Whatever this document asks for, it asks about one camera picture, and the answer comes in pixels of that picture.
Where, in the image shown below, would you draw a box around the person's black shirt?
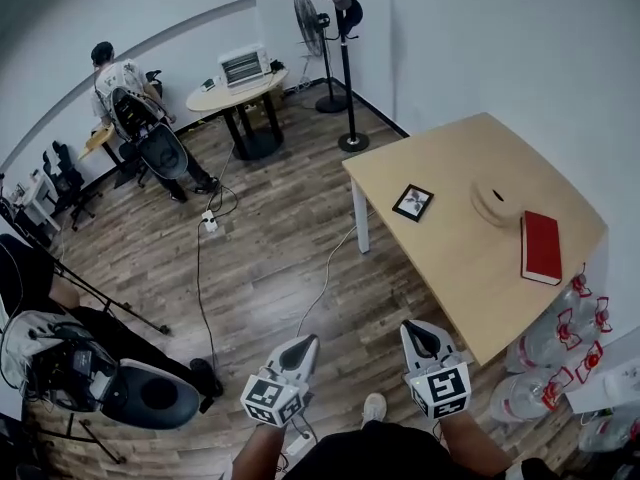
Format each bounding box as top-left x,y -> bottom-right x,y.
282,419 -> 556,480

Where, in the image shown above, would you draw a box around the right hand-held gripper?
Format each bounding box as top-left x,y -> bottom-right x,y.
400,319 -> 473,420

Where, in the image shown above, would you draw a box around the black picture frame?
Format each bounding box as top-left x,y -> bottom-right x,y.
391,183 -> 435,225

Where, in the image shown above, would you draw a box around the clear water bottle red handle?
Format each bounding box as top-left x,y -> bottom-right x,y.
574,295 -> 614,345
559,340 -> 607,385
548,271 -> 595,320
505,307 -> 584,375
488,367 -> 575,423

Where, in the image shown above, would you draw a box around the black standing fan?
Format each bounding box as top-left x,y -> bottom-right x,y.
292,0 -> 350,115

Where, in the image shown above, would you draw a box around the round wooden table black legs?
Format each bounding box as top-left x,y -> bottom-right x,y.
185,67 -> 291,162

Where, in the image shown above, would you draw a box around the black tripod stand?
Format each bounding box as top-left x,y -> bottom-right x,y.
0,225 -> 172,338

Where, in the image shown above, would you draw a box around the white toaster oven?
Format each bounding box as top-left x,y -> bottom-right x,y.
217,43 -> 274,90

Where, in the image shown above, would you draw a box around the black cable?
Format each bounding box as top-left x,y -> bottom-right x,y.
195,181 -> 240,372

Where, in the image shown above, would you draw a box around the person's right forearm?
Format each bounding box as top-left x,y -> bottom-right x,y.
436,408 -> 516,480

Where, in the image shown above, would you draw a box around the person's white shoe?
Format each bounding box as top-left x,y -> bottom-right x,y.
360,392 -> 388,425

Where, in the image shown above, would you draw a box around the light wooden table white legs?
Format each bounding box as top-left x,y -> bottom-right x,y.
341,112 -> 610,368

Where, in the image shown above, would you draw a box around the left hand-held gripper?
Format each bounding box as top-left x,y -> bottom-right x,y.
240,334 -> 320,427

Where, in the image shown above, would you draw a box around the small white table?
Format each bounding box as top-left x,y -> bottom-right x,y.
19,171 -> 62,233

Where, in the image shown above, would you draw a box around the wooden desk black legs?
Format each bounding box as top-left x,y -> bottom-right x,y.
76,122 -> 132,190

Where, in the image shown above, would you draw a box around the white box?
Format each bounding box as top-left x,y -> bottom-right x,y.
563,356 -> 640,415

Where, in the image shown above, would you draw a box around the red book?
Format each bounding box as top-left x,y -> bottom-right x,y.
519,209 -> 564,287

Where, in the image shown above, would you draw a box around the black coat rack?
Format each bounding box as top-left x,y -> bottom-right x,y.
306,0 -> 372,154

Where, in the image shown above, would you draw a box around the black cap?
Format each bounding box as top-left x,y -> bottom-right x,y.
341,0 -> 365,40

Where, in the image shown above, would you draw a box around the person's left forearm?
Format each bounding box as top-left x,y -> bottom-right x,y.
231,419 -> 290,480

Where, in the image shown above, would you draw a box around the white cable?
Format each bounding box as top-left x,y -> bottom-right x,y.
296,224 -> 360,338

